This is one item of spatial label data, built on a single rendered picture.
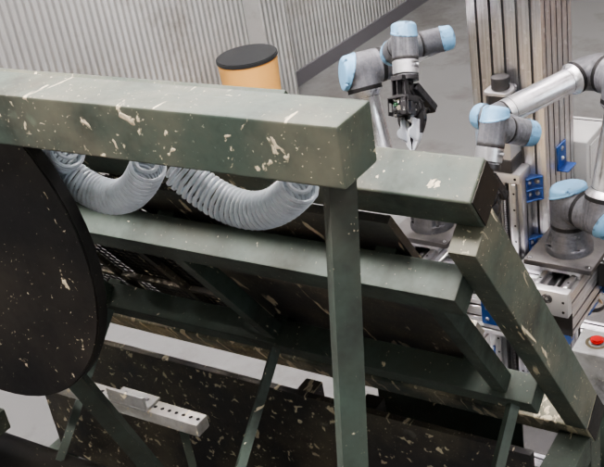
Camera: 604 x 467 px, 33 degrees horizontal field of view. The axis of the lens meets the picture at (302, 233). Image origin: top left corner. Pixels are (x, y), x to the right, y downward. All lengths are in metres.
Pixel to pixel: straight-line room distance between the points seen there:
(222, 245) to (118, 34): 4.25
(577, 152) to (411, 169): 1.74
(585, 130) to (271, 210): 2.21
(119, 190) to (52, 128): 0.17
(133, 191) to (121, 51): 4.72
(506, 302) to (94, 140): 0.91
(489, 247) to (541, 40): 1.36
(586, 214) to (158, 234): 1.35
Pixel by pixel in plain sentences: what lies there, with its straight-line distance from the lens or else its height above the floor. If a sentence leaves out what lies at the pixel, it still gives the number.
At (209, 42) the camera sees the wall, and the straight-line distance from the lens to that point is 7.13.
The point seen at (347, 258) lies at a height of 1.97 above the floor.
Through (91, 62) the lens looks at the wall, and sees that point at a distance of 6.33.
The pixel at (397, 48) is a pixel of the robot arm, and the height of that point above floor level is 1.80.
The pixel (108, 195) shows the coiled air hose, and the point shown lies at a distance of 1.87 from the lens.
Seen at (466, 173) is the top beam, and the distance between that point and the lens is 1.90.
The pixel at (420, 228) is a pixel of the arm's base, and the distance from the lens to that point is 3.48.
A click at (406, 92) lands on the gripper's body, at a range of 2.88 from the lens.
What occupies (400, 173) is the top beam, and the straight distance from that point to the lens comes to 1.94.
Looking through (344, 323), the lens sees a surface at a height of 1.87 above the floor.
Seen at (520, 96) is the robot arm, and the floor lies 1.63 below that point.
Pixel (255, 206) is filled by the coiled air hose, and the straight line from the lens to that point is 1.65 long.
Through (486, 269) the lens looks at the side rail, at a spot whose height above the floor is 1.70.
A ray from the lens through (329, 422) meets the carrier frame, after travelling 3.16.
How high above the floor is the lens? 2.74
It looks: 28 degrees down
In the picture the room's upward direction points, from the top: 10 degrees counter-clockwise
